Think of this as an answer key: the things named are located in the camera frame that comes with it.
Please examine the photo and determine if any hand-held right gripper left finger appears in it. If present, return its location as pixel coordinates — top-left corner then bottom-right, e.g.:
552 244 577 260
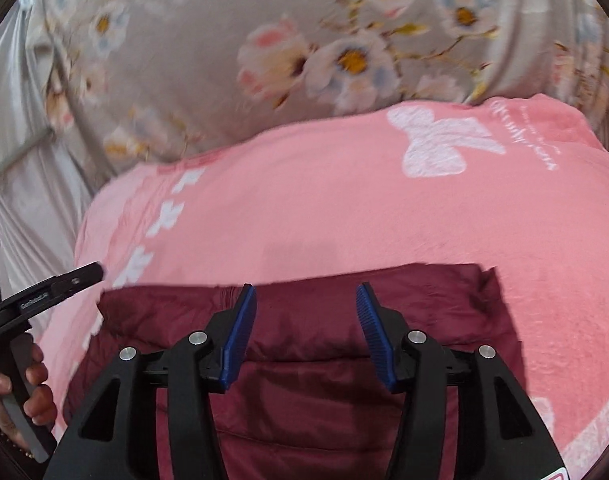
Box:
44 284 258 480

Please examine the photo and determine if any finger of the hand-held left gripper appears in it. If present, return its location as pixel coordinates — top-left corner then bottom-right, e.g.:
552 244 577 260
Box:
49 261 106 302

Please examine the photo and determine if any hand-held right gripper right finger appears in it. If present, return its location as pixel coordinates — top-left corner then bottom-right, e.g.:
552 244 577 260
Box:
355 282 568 480

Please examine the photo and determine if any maroon puffer jacket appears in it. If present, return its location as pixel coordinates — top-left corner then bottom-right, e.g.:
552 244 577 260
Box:
64 262 529 480

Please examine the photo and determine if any person's left hand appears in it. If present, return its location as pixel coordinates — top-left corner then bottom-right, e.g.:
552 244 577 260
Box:
0 342 58 461

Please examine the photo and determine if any grey satin curtain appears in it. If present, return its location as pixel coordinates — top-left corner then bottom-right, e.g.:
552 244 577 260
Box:
0 0 102 306

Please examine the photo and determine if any pink printed blanket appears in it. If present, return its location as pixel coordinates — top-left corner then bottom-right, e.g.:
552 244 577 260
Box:
34 92 609 480

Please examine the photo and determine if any grey floral quilt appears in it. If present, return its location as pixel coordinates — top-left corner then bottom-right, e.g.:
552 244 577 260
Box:
27 0 609 171

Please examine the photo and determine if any grey curtain strap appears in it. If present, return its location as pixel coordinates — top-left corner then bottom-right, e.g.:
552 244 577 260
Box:
0 127 55 186

